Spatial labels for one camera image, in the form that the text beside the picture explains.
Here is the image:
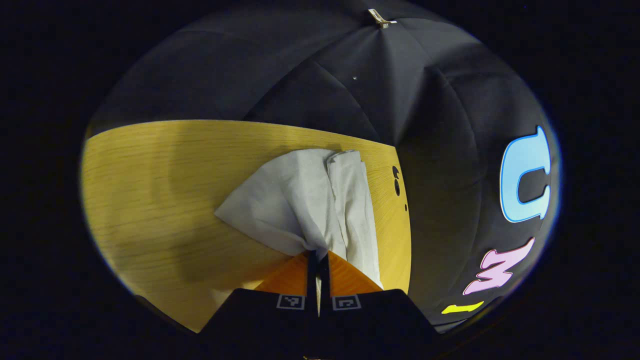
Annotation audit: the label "white jeans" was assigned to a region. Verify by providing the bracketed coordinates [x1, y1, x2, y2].
[214, 148, 385, 291]

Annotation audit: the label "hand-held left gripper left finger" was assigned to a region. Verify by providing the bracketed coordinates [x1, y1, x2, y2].
[197, 250, 320, 351]

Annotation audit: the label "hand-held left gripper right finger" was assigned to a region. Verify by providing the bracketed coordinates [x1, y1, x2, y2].
[320, 251, 443, 351]

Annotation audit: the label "row of small backdrop clamps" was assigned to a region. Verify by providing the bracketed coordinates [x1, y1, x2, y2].
[368, 8, 398, 29]

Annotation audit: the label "black backdrop cloth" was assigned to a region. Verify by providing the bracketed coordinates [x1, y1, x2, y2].
[87, 0, 561, 333]

